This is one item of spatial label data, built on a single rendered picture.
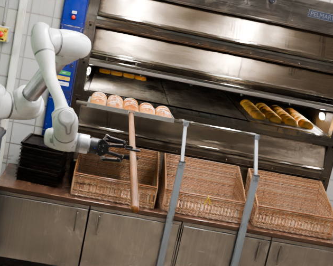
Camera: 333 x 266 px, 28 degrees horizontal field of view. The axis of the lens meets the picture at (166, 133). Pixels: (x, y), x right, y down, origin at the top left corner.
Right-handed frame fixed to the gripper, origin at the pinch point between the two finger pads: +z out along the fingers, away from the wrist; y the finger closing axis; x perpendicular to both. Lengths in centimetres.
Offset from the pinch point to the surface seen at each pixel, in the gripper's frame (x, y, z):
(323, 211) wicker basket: -130, 49, 147
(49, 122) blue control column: -151, 28, -52
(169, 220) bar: -94, 63, 38
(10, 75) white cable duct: -153, 2, -83
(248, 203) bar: -94, 42, 85
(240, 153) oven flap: -150, 24, 84
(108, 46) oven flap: -154, -31, -22
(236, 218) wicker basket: -105, 57, 82
